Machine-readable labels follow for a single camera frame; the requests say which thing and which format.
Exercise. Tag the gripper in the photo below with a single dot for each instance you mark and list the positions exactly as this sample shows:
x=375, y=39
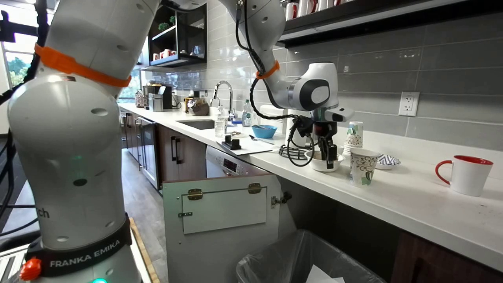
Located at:
x=325, y=129

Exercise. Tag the white bowl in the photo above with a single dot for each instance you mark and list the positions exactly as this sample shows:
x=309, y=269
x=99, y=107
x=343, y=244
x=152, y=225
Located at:
x=316, y=163

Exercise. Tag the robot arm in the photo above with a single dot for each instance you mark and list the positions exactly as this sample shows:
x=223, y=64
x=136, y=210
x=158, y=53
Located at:
x=70, y=129

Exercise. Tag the blue bowl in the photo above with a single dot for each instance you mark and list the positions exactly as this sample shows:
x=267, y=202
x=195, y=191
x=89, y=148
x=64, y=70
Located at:
x=264, y=132

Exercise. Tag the bin with grey bag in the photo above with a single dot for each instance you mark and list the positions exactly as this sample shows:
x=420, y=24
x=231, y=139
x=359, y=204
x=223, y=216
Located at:
x=290, y=259

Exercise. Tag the stack of paper cups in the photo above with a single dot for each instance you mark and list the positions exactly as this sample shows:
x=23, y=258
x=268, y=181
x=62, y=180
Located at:
x=355, y=135

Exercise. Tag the patterned paper cup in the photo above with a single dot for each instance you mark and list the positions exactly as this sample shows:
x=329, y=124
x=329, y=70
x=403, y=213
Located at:
x=364, y=169

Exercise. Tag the small dish with patterned napkin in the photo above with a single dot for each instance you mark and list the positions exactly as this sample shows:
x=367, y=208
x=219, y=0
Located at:
x=387, y=161

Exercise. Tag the knife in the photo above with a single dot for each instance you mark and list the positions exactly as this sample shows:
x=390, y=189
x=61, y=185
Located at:
x=259, y=139

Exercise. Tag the white cutting board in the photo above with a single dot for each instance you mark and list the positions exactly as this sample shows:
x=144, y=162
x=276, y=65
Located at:
x=251, y=147

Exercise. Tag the dish soap bottle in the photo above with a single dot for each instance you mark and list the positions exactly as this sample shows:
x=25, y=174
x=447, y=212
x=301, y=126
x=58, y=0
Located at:
x=246, y=116

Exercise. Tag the black block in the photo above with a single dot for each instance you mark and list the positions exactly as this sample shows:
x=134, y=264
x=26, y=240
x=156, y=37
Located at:
x=232, y=143

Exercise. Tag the dishwasher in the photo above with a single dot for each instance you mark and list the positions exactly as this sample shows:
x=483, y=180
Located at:
x=228, y=165

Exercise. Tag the clear water bottle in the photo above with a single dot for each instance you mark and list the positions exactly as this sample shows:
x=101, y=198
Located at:
x=220, y=125

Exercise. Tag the chrome tap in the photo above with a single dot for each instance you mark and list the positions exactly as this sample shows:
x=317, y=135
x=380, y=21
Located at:
x=229, y=88

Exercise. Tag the sink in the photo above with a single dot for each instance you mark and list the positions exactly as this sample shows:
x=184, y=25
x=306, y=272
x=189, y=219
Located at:
x=198, y=124

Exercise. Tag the brown basket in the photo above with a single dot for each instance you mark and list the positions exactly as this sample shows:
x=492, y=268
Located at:
x=198, y=108

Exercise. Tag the brown cabinet door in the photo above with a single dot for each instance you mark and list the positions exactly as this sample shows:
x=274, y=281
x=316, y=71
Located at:
x=190, y=157

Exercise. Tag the white cabinet door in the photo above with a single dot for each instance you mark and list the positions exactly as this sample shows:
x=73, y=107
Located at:
x=220, y=239

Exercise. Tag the row of mugs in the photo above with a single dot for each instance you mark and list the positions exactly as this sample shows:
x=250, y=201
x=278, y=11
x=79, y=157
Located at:
x=304, y=8

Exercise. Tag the coffee machine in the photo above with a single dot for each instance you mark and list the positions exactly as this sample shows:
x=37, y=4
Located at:
x=159, y=98

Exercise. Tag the under-counter fridge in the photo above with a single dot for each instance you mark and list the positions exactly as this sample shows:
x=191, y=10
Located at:
x=149, y=153

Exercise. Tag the glass jar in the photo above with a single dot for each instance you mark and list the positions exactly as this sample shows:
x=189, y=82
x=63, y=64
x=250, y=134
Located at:
x=140, y=99

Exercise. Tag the window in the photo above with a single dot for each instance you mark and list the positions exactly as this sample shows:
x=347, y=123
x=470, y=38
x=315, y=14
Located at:
x=17, y=63

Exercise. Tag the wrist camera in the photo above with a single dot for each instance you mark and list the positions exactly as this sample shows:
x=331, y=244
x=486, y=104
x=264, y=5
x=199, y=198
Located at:
x=301, y=125

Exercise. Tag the white wall socket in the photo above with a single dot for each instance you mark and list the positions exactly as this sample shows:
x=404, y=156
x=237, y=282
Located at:
x=408, y=104

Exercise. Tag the dark wall shelf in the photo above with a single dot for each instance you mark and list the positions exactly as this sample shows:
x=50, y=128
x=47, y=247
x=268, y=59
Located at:
x=393, y=17

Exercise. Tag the black wall cabinet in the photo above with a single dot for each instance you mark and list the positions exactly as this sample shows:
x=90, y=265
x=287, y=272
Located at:
x=184, y=39

